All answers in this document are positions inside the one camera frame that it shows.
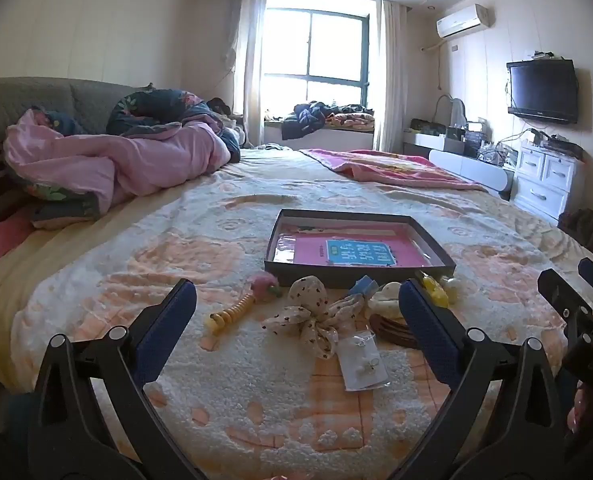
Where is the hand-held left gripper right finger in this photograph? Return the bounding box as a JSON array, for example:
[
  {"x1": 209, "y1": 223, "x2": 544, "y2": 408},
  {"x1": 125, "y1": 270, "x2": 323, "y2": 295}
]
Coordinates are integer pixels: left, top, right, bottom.
[{"x1": 391, "y1": 279, "x2": 577, "y2": 480}]

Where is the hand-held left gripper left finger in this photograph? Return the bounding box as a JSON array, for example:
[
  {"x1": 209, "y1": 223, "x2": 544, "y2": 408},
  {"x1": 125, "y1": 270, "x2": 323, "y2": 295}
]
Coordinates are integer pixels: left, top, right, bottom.
[{"x1": 26, "y1": 278, "x2": 207, "y2": 480}]

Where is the brown hair clip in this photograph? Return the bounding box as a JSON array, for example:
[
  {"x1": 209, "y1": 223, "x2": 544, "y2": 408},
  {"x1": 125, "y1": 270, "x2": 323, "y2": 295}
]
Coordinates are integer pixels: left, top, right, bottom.
[{"x1": 369, "y1": 312, "x2": 420, "y2": 349}]

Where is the blue hair clip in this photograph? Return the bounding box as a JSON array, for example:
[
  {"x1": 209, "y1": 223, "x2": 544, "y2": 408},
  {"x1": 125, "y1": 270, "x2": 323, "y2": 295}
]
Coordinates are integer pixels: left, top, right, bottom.
[{"x1": 347, "y1": 276, "x2": 380, "y2": 297}]

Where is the dark shallow cardboard box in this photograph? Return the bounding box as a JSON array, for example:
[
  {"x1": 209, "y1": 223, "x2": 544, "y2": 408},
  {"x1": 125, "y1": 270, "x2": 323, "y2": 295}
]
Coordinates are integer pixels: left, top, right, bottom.
[{"x1": 263, "y1": 208, "x2": 457, "y2": 291}]

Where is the polka dot bow scrunchie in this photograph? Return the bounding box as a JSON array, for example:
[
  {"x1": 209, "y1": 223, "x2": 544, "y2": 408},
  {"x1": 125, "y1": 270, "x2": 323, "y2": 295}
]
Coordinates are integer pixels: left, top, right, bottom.
[{"x1": 261, "y1": 276, "x2": 372, "y2": 361}]

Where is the person's right hand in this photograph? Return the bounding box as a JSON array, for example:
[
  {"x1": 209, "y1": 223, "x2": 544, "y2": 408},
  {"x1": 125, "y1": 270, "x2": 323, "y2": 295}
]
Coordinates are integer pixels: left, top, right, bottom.
[{"x1": 567, "y1": 385, "x2": 586, "y2": 435}]

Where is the yellow hair clip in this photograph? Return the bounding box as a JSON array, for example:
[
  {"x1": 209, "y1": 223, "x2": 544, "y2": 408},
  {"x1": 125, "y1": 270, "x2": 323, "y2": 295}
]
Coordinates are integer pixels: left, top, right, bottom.
[{"x1": 418, "y1": 271, "x2": 450, "y2": 308}]

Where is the dark bag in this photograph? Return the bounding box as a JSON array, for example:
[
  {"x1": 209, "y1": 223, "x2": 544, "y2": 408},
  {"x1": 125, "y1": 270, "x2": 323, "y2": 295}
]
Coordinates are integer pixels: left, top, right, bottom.
[{"x1": 559, "y1": 208, "x2": 593, "y2": 256}]

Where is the earring card in clear bag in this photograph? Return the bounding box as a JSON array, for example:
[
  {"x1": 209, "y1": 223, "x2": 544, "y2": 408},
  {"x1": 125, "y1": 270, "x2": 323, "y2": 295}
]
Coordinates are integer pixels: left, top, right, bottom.
[{"x1": 337, "y1": 332, "x2": 391, "y2": 392}]

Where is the white drawer cabinet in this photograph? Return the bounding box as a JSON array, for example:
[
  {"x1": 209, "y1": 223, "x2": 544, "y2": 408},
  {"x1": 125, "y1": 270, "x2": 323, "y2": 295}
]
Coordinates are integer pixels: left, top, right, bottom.
[{"x1": 511, "y1": 140, "x2": 585, "y2": 221}]

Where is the pink plush hair clip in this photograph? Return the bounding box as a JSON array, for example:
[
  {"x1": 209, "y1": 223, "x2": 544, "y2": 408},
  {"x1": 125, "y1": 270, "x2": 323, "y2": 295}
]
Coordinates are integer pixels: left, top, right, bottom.
[{"x1": 248, "y1": 274, "x2": 282, "y2": 304}]

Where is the pink book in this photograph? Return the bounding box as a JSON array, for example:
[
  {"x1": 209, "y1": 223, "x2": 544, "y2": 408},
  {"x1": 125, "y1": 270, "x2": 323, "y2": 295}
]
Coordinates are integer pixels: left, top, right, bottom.
[{"x1": 276, "y1": 232, "x2": 430, "y2": 267}]

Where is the pink printed blanket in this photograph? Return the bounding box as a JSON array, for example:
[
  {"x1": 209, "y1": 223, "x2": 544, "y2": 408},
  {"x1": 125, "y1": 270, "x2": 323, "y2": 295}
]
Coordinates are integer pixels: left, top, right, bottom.
[{"x1": 299, "y1": 148, "x2": 487, "y2": 192}]

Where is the pink and floral duvet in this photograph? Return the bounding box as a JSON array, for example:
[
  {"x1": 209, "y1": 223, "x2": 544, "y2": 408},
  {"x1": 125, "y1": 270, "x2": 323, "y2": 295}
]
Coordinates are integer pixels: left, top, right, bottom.
[{"x1": 4, "y1": 89, "x2": 242, "y2": 218}]

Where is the white dressing table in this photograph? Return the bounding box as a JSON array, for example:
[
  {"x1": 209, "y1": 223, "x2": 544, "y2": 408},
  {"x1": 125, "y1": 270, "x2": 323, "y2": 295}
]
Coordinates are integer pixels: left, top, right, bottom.
[{"x1": 404, "y1": 127, "x2": 477, "y2": 155}]

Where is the table mirror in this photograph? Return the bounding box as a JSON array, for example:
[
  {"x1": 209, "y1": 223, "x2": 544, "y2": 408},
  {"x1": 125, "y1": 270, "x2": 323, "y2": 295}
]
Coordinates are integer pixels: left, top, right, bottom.
[{"x1": 437, "y1": 94, "x2": 470, "y2": 131}]

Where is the orange and pink folded blanket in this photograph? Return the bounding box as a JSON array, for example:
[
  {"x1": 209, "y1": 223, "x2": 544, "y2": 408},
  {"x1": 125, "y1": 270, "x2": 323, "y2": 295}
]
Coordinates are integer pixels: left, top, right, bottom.
[{"x1": 327, "y1": 111, "x2": 377, "y2": 132}]

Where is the pile of clothes on sill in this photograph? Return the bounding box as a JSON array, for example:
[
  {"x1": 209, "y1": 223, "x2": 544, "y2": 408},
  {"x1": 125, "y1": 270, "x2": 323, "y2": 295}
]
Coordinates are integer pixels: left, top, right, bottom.
[{"x1": 281, "y1": 101, "x2": 328, "y2": 141}]

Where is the sheer white curtain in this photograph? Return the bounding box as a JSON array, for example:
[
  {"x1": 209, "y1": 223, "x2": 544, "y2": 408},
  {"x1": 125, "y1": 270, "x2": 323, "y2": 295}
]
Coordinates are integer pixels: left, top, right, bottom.
[
  {"x1": 229, "y1": 0, "x2": 270, "y2": 148},
  {"x1": 374, "y1": 0, "x2": 410, "y2": 153}
]

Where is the grey padded headboard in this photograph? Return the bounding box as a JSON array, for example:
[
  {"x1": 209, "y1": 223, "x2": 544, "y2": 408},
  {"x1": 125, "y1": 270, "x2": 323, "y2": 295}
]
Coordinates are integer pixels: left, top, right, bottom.
[{"x1": 0, "y1": 76, "x2": 147, "y2": 156}]

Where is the white air conditioner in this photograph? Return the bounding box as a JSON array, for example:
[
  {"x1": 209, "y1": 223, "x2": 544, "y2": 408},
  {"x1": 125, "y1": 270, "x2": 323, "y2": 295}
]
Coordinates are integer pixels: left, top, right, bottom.
[{"x1": 435, "y1": 4, "x2": 492, "y2": 39}]

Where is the window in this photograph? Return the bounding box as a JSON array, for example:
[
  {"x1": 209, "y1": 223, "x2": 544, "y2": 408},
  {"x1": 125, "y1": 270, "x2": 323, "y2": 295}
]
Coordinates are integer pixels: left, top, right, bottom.
[{"x1": 264, "y1": 7, "x2": 370, "y2": 106}]

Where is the yellow spiral hair tie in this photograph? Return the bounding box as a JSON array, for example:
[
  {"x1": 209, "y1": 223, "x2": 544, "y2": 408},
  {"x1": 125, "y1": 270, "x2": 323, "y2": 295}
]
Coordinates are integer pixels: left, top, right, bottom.
[{"x1": 204, "y1": 290, "x2": 257, "y2": 337}]

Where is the black wall television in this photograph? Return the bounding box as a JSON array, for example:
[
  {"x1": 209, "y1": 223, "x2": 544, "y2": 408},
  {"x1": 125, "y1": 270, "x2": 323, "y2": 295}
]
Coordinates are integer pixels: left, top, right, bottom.
[{"x1": 505, "y1": 59, "x2": 579, "y2": 125}]

